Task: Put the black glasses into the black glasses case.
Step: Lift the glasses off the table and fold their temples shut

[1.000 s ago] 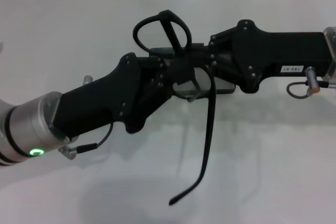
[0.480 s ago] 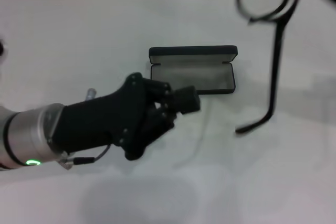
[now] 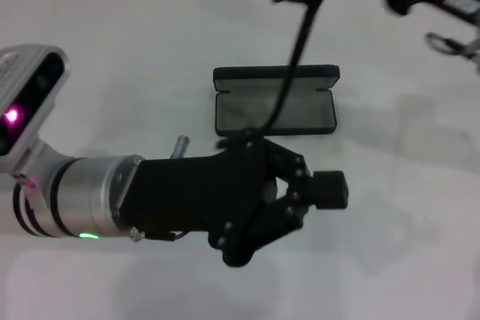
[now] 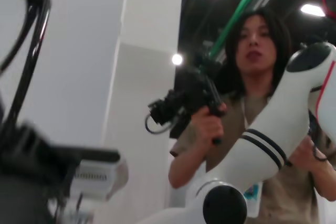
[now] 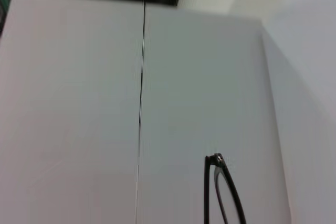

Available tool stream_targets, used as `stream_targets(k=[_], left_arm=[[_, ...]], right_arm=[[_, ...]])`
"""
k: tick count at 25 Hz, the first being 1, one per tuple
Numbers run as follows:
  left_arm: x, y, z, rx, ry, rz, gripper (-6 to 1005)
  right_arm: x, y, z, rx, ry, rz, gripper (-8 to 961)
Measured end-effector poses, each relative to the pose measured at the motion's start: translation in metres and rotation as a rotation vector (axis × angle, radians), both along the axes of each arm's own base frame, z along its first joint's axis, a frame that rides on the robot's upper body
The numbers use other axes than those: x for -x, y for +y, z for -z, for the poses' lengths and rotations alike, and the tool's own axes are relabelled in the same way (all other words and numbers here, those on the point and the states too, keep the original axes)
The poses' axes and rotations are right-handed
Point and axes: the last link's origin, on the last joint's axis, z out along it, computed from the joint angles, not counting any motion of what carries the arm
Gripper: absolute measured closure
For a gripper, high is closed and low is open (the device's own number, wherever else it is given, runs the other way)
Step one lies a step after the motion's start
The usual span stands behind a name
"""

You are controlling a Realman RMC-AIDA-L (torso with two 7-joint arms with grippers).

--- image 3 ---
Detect black glasses case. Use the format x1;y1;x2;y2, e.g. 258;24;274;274
212;64;341;137

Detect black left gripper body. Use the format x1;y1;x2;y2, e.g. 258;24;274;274
114;134;281;269

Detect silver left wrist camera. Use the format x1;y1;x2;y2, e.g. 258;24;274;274
0;45;71;177

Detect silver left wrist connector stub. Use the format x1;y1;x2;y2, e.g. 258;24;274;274
170;134;191;159

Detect black glasses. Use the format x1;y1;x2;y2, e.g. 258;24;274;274
256;0;341;137

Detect grey right gripper cable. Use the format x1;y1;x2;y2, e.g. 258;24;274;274
425;32;480;61

